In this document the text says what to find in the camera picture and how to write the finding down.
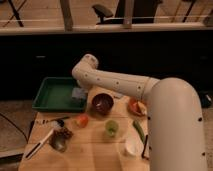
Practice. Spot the green plastic tray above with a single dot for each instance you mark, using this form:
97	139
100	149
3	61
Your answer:
55	95

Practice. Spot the black handled fork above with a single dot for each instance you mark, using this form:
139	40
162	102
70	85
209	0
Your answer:
58	120

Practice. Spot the black office chair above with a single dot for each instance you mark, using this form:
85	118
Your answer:
144	12

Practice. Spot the dark blue box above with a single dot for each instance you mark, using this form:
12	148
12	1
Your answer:
205	100

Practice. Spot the small green cup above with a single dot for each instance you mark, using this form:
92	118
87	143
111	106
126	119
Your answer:
111	128

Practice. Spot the orange plate with food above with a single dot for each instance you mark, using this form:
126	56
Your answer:
137	107

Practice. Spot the black utensil at table edge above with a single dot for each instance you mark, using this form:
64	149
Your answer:
144	149

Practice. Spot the grey blue sponge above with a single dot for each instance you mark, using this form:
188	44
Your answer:
78	93

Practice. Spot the orange red tomato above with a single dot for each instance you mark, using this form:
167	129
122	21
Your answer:
82	120

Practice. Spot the dark brown bowl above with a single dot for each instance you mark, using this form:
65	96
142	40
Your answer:
102	103

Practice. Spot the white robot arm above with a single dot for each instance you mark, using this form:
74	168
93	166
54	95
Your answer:
175	121

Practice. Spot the white handled knife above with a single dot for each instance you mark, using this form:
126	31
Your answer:
39	145

